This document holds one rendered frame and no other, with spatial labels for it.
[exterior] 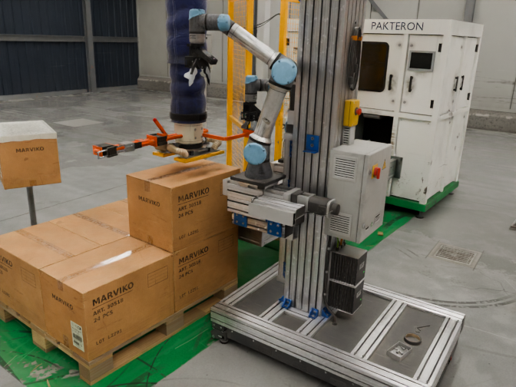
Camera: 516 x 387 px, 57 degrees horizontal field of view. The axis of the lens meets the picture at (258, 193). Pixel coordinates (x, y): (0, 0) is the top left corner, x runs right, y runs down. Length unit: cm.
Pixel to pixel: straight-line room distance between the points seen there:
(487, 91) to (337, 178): 927
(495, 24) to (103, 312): 1020
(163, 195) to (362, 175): 111
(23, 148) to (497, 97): 968
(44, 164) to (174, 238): 153
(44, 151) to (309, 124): 219
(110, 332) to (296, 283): 106
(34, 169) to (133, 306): 164
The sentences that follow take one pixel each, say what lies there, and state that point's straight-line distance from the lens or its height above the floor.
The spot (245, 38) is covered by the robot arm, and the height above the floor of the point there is 175.
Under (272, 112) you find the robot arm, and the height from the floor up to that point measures 141.
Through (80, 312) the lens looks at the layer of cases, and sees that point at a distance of 260.
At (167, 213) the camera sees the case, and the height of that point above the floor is 79.
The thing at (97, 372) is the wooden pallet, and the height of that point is 6.
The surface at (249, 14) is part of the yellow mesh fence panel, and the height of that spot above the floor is 192.
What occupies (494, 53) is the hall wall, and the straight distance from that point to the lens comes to 1153.
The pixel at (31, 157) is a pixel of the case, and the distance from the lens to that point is 397.
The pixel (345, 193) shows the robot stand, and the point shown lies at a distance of 246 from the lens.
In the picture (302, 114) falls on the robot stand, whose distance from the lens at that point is 254.
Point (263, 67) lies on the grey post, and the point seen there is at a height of 137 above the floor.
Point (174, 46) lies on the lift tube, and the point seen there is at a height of 169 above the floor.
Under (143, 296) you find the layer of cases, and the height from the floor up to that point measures 37.
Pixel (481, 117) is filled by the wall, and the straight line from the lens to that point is 1148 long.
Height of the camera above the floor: 176
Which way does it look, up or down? 18 degrees down
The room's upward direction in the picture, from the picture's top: 2 degrees clockwise
